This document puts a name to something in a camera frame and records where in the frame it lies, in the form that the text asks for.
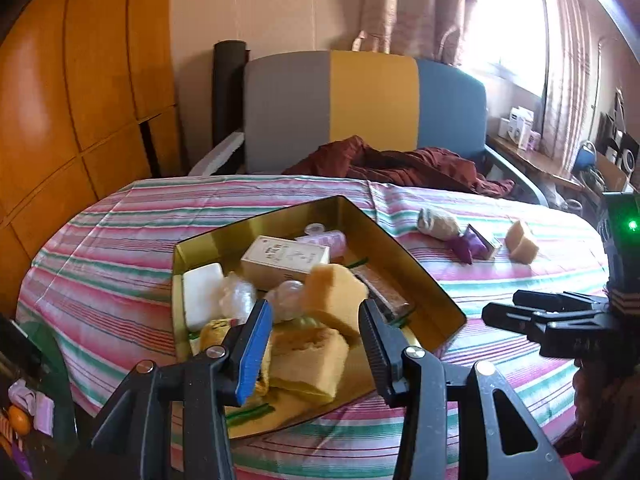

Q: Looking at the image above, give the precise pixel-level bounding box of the small clear plastic bag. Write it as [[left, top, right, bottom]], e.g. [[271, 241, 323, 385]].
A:
[[265, 280, 306, 322]]

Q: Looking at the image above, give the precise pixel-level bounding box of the purple packet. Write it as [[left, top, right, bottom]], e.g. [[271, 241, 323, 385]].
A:
[[450, 223, 488, 264]]

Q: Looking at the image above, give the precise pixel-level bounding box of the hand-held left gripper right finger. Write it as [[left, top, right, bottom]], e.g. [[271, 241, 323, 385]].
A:
[[357, 299, 571, 480]]

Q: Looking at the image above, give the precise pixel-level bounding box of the pink striped curtain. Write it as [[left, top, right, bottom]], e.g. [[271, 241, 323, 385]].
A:
[[540, 0, 601, 176]]

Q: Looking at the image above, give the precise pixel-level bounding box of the blue mug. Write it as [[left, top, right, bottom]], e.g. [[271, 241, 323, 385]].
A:
[[574, 141, 598, 173]]

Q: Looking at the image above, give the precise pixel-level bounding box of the green yellow cracker packet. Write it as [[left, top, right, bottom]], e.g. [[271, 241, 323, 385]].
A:
[[222, 377, 311, 428]]

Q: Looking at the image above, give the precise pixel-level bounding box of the purple plastic item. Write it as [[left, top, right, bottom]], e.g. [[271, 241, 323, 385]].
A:
[[10, 442, 33, 478]]

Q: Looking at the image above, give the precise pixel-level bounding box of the large white box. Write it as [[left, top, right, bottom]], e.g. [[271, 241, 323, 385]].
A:
[[509, 107, 535, 150]]

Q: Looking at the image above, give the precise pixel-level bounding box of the patterned beige curtain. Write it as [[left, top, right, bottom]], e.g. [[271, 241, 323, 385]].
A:
[[350, 0, 478, 66]]

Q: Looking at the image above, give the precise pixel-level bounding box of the green glass side table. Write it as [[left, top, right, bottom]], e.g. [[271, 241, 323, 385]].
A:
[[0, 320, 81, 480]]

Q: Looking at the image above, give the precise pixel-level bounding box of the brown snack bar packet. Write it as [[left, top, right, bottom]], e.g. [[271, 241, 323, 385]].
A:
[[350, 265, 416, 328]]

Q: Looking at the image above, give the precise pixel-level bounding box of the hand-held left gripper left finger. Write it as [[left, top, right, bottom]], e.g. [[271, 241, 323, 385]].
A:
[[90, 299, 275, 480]]

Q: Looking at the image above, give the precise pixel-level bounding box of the black rolled mat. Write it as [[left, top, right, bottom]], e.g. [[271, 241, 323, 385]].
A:
[[212, 40, 249, 148]]

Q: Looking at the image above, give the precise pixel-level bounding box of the pink plastic packet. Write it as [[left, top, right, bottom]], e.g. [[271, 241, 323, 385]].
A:
[[300, 223, 348, 261]]

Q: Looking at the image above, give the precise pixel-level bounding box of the wooden wardrobe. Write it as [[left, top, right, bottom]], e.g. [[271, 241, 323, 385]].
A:
[[0, 0, 183, 306]]

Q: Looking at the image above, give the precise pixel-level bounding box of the wooden window ledge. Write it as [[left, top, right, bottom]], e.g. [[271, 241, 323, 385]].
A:
[[486, 132, 601, 193]]

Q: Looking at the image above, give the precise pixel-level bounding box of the pink plastic clip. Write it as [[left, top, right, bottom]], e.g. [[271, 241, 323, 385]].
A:
[[9, 380, 38, 413]]

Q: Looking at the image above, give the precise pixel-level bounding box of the crumpled clear plastic bag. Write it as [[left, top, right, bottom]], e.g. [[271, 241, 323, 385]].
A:
[[218, 272, 258, 323]]

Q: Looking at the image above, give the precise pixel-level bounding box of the orange fruit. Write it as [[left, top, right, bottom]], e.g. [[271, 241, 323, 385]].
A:
[[9, 405, 31, 433]]

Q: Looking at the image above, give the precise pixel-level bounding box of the grey yellow blue armchair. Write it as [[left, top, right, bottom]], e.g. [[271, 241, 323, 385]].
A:
[[187, 50, 551, 206]]

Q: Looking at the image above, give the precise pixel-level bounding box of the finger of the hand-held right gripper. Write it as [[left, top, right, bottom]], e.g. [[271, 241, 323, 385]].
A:
[[512, 290, 609, 315], [482, 303, 609, 358]]

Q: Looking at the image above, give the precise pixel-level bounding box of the brown cardboard carton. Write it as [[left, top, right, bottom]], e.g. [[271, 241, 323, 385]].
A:
[[595, 152, 631, 193]]

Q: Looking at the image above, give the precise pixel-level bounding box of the small flat box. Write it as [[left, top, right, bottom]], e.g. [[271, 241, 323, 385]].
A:
[[475, 227, 502, 261]]

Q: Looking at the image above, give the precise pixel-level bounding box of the gold tin box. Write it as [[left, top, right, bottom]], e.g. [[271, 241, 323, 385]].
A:
[[172, 195, 468, 441]]

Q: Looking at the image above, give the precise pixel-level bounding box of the white soap bar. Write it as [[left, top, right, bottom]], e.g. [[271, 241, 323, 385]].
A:
[[182, 262, 226, 332]]

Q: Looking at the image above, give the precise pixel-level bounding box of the beige cardboard box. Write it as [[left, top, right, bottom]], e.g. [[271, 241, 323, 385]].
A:
[[240, 235, 331, 288]]

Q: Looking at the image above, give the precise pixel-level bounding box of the maroon cloth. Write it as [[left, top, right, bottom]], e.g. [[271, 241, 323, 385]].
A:
[[282, 135, 516, 198]]

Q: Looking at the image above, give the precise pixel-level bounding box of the person's right hand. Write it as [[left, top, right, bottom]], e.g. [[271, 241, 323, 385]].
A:
[[574, 375, 640, 461]]

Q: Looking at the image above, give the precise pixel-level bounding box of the black box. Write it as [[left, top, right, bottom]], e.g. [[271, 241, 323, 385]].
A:
[[0, 312, 43, 381]]

